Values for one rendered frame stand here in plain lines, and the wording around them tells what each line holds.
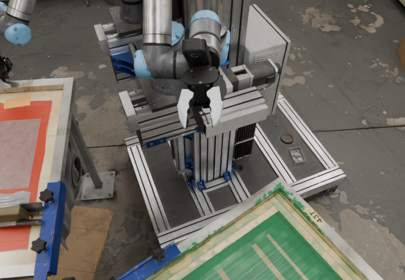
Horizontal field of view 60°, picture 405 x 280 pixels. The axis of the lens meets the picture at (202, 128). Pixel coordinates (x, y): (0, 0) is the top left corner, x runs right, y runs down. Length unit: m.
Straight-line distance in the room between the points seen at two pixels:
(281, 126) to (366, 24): 2.04
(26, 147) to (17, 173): 0.11
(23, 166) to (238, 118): 0.83
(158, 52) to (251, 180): 1.54
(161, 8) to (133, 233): 1.72
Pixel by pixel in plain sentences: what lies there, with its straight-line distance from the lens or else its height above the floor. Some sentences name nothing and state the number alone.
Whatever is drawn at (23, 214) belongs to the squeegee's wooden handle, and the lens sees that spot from 1.31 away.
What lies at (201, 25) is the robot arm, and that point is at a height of 1.69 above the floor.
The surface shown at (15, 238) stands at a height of 1.02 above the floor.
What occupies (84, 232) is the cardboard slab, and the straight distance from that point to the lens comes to 2.45.
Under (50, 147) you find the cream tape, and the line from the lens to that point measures 1.47.
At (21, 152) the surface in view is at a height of 1.07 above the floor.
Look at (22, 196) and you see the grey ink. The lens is 1.41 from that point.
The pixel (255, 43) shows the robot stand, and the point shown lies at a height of 1.23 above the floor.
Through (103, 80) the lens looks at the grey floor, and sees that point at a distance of 3.35.
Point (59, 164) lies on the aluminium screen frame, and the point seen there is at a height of 1.09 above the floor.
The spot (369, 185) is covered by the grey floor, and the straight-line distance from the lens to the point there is 2.78.
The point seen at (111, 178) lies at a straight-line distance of 2.62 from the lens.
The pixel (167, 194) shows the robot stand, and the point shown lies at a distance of 2.25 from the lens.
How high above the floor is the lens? 2.15
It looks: 50 degrees down
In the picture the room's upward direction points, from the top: straight up
